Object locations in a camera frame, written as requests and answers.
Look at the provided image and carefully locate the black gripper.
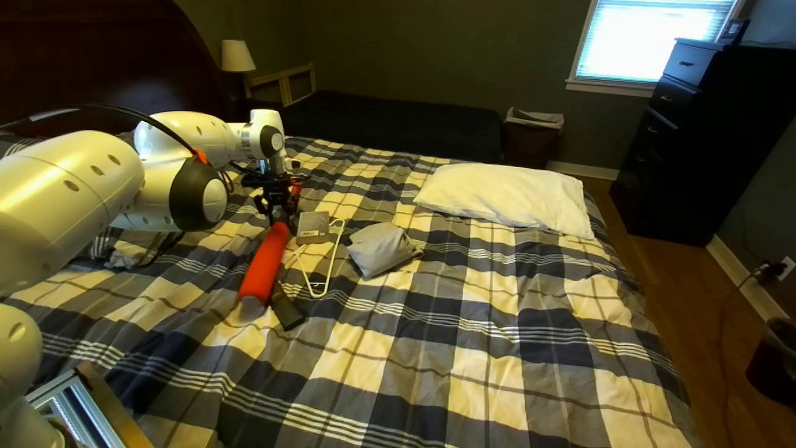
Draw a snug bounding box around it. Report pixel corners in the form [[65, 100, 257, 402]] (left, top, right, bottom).
[[241, 158, 303, 223]]

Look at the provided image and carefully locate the orange toy bat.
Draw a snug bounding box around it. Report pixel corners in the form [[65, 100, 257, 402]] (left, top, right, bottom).
[[237, 177, 303, 305]]

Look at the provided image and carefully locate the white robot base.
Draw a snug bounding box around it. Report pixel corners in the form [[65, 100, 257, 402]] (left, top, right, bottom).
[[0, 301, 69, 448]]

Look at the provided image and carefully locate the grey folded cloth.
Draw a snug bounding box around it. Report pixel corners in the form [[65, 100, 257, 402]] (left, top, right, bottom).
[[343, 219, 429, 281]]

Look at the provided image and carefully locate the wooden nightstand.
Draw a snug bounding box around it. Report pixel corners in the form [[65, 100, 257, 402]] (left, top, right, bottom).
[[246, 62, 320, 109]]

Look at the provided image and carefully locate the black low couch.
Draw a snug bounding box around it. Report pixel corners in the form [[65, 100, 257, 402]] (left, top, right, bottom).
[[278, 86, 509, 163]]

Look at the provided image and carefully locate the table lamp with white shade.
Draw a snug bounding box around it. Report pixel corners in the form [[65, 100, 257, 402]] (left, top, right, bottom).
[[217, 36, 262, 100]]

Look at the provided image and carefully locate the yellow grey plaid bedspread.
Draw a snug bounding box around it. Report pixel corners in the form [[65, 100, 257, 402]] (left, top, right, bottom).
[[0, 133, 702, 448]]

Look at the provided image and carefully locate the white pillow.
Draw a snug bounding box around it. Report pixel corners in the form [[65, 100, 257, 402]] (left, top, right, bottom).
[[414, 158, 596, 242]]

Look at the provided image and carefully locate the dark wooden headboard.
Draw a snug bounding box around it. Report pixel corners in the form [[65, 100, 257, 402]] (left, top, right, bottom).
[[0, 0, 228, 145]]

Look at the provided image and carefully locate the brown laundry hamper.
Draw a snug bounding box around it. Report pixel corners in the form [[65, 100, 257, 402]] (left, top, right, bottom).
[[503, 104, 570, 169]]

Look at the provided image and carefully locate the black tall dresser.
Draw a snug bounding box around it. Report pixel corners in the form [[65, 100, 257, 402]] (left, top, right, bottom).
[[610, 34, 796, 248]]

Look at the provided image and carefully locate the dark object on floor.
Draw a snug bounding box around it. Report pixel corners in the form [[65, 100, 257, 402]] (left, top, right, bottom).
[[743, 316, 796, 411]]

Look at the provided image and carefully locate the green metal frame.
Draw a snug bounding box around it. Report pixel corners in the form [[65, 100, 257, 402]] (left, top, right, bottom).
[[23, 357, 156, 448]]

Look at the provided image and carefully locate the bright window with white frame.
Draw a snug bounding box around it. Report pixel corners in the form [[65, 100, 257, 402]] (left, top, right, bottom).
[[565, 0, 741, 100]]

